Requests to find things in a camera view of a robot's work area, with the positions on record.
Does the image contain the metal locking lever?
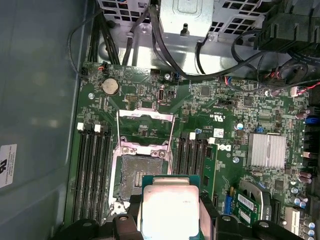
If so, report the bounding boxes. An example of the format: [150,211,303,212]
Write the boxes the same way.
[115,109,120,151]
[169,113,177,176]

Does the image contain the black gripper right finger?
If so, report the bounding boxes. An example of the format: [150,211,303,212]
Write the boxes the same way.
[199,193,298,240]

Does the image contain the CPU socket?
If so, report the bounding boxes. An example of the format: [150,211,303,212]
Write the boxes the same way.
[108,144,176,221]

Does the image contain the silver finned heatsink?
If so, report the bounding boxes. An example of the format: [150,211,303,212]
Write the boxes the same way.
[246,133,287,169]

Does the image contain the RAM slot black clip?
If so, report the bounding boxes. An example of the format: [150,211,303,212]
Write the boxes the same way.
[174,132,189,176]
[196,133,208,195]
[99,126,113,225]
[81,124,94,223]

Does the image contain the green motherboard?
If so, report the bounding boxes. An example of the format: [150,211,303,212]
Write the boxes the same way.
[63,61,320,240]

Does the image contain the thin black wire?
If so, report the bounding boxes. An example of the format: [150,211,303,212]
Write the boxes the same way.
[66,13,106,81]

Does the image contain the black PC case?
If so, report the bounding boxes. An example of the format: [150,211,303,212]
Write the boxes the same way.
[0,0,296,240]

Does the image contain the thick black cable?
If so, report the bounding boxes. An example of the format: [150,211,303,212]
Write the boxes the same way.
[148,3,266,78]

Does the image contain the silver metal drive cage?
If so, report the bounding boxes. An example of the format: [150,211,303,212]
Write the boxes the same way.
[97,0,266,43]

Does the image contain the CPU with silver top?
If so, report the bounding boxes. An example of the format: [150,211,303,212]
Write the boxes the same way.
[141,174,201,240]

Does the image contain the green RAM stick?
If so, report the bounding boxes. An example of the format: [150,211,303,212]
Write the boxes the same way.
[201,142,219,198]

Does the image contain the round coin cell battery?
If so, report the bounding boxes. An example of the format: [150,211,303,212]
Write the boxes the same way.
[101,77,120,96]

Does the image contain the black plastic connector block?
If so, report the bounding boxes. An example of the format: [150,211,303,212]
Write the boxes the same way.
[254,0,320,53]

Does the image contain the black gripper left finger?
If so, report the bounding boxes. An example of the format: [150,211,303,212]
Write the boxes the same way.
[53,194,144,240]

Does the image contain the metal socket cover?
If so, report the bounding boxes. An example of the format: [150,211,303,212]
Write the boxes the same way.
[116,107,176,152]

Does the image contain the white warning label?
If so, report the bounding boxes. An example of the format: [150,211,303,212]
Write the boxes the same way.
[0,143,18,189]

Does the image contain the black cable bundle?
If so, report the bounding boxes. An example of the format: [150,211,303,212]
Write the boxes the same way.
[94,12,121,66]

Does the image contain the RAM slot white clip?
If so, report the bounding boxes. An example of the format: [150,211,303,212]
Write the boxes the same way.
[90,124,102,223]
[72,122,86,222]
[206,136,220,201]
[187,132,198,176]

